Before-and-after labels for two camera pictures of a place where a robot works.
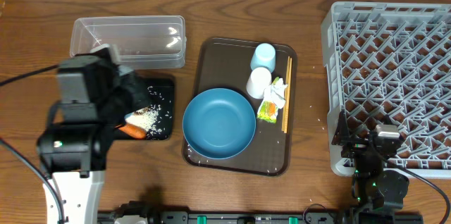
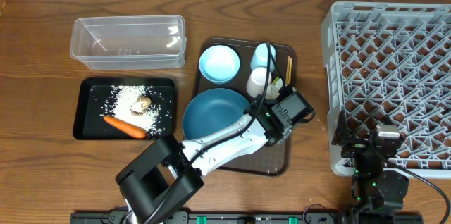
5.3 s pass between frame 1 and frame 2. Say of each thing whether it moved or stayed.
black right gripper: stayed
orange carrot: stayed
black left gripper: moved
